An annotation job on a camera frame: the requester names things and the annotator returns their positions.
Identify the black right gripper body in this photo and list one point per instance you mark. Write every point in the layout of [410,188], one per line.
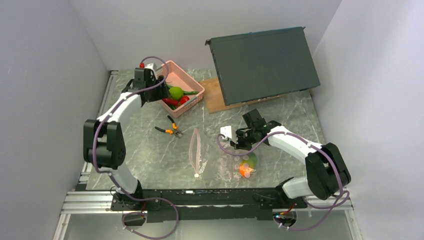
[244,140]

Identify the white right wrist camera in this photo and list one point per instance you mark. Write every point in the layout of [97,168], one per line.
[226,132]

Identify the dark grey metal chassis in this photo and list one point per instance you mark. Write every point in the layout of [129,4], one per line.
[258,65]

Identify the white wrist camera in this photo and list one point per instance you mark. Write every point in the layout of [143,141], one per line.
[226,132]
[151,66]

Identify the fake green lime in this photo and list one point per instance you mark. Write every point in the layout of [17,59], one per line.
[176,93]

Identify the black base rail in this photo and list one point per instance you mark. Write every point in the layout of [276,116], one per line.
[208,204]

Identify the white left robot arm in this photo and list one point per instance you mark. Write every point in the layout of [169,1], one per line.
[103,139]

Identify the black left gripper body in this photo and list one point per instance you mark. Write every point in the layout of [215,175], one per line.
[158,93]

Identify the aluminium side rail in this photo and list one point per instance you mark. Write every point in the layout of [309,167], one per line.
[79,200]

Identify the fake red chili pepper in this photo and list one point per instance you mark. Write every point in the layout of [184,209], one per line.
[171,102]

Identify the fake orange green mango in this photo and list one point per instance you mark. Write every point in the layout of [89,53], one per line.
[248,165]

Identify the fake red tomato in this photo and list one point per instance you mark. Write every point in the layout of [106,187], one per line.
[183,100]

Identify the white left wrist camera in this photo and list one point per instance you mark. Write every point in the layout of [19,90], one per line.
[151,66]

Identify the orange handled pliers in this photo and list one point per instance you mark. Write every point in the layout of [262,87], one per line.
[174,130]

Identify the fake green bean pod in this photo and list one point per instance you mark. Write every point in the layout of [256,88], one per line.
[190,93]

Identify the clear zip top bag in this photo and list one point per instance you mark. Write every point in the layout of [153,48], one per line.
[210,159]

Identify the brown wooden board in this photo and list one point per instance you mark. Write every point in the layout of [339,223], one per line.
[214,98]

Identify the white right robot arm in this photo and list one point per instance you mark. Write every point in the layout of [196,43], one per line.
[326,172]

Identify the pink plastic basket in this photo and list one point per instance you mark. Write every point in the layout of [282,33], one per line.
[177,77]

